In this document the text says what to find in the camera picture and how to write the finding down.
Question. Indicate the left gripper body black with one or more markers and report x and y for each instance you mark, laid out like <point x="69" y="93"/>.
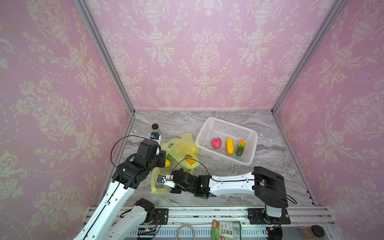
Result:
<point x="152" y="164"/>

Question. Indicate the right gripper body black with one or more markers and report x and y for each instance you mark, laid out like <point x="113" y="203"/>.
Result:
<point x="174" y="179"/>

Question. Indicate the yellow lemon toy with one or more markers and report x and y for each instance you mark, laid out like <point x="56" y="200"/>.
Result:
<point x="167" y="164"/>

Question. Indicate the yellow-green plastic bag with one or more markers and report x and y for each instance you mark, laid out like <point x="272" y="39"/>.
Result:
<point x="176" y="150"/>

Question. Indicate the orange yellow mango toy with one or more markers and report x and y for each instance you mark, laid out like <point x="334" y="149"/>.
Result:
<point x="190" y="160"/>

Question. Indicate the pink dragon fruit toy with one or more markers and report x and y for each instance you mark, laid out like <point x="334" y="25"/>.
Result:
<point x="216" y="143"/>

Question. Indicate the yellow banana toy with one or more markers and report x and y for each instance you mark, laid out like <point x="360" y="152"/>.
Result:
<point x="230" y="146"/>

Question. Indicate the white plastic basket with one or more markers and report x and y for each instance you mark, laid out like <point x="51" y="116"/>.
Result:
<point x="216" y="128"/>

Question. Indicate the yellow green corn toy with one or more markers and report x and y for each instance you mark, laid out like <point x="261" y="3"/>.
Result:
<point x="241" y="148"/>

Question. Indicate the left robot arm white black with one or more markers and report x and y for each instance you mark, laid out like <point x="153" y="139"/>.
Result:
<point x="125" y="181"/>

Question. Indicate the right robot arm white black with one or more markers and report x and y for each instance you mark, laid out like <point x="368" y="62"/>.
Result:
<point x="267" y="186"/>

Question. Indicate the small bottle black cap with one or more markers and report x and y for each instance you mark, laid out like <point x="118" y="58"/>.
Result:
<point x="156" y="129"/>

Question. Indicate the green snack packet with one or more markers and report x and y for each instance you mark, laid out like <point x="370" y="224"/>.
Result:
<point x="223" y="230"/>

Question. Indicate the small circuit board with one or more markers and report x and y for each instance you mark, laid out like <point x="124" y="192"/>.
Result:
<point x="147" y="231"/>

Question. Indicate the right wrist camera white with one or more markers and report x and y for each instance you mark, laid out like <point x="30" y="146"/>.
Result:
<point x="166" y="180"/>

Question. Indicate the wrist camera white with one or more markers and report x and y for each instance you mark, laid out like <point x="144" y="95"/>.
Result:
<point x="166" y="180"/>
<point x="156" y="136"/>

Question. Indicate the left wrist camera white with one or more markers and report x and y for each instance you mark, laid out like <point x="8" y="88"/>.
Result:
<point x="156" y="136"/>

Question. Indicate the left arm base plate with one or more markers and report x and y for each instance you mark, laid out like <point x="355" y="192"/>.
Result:
<point x="159" y="217"/>

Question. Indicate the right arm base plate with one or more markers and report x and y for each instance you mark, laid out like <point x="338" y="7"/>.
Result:
<point x="258" y="216"/>

